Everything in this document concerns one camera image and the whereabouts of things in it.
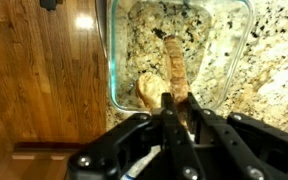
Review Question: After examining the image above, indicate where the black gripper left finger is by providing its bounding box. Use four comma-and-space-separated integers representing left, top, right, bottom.
161, 93, 206, 180

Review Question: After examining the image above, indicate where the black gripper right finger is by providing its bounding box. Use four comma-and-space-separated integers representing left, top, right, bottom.
186, 93, 272, 180

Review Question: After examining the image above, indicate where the bread slice with brown crust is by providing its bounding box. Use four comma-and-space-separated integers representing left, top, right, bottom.
164, 35, 190, 104

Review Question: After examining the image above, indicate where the square glass baking dish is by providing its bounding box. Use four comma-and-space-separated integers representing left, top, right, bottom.
107, 0, 255, 113

